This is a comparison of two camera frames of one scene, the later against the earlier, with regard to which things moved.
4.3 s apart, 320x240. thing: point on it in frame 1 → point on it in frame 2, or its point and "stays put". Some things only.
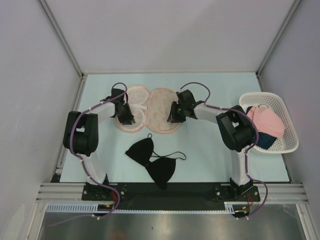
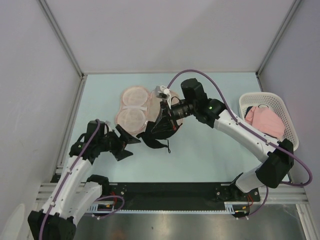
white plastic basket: (290, 139) stays put
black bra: (161, 169) → (156, 133)
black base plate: (178, 196) stays put
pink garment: (267, 121) stays put
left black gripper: (129, 118) → (125, 138)
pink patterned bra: (150, 110) stays put
